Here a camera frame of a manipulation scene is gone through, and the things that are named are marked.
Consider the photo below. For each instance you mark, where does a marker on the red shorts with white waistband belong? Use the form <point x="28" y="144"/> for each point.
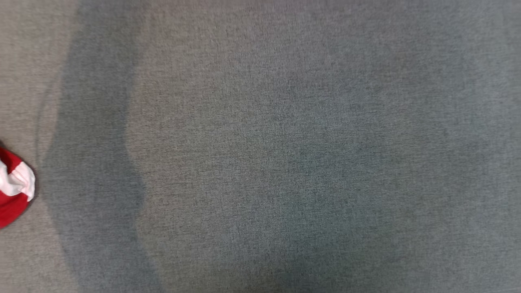
<point x="12" y="203"/>

